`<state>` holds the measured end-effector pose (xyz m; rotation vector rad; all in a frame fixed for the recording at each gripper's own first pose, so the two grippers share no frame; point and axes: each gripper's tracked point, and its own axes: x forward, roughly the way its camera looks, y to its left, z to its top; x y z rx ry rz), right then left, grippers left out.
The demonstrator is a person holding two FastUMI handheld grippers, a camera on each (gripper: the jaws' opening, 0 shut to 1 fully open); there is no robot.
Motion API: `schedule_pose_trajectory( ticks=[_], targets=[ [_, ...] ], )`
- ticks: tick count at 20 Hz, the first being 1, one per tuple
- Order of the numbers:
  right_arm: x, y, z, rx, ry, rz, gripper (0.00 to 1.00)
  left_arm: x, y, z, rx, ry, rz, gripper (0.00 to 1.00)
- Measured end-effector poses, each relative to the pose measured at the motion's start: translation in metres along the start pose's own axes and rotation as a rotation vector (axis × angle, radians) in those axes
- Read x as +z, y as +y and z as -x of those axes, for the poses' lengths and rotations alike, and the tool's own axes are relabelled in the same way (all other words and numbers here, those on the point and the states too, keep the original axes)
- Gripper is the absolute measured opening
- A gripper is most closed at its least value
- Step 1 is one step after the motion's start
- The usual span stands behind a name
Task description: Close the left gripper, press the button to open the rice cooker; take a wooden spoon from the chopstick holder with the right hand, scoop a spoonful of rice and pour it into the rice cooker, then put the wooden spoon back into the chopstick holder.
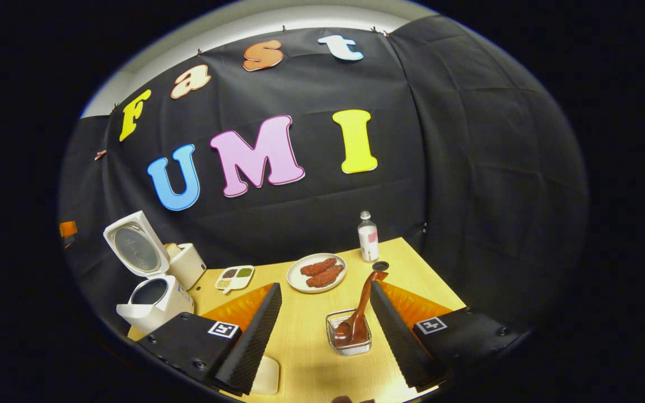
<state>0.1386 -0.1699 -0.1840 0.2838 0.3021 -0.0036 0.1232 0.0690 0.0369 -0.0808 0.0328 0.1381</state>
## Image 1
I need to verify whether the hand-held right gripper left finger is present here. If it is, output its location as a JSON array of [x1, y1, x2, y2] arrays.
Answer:
[[135, 283, 283, 396]]

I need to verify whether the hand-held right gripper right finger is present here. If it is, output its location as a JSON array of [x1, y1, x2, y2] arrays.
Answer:
[[370, 280, 525, 392]]

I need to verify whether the wire chopstick holder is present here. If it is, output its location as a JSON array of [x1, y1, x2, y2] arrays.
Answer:
[[326, 308, 372, 356]]

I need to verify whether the brown wooden spoon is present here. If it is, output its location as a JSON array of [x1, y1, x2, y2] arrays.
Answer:
[[334, 271, 389, 346]]

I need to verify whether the white rice cooker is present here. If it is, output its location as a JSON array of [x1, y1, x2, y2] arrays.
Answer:
[[103, 210, 195, 335]]

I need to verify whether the white divided bean dish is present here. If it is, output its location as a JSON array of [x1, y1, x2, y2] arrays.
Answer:
[[214, 265, 255, 294]]

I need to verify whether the white round plate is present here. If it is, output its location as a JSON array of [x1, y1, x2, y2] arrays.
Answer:
[[287, 253, 348, 294]]

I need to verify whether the red meat piece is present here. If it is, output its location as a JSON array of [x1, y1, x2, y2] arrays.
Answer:
[[300, 258, 338, 277], [306, 264, 345, 288]]

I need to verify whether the white toaster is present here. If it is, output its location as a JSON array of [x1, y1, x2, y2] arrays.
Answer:
[[164, 242, 207, 290]]

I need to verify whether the small pink label bottle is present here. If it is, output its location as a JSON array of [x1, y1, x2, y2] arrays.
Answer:
[[357, 210, 380, 263]]

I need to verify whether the black backdrop cloth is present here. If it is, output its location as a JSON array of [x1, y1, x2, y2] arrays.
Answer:
[[58, 14, 589, 336]]

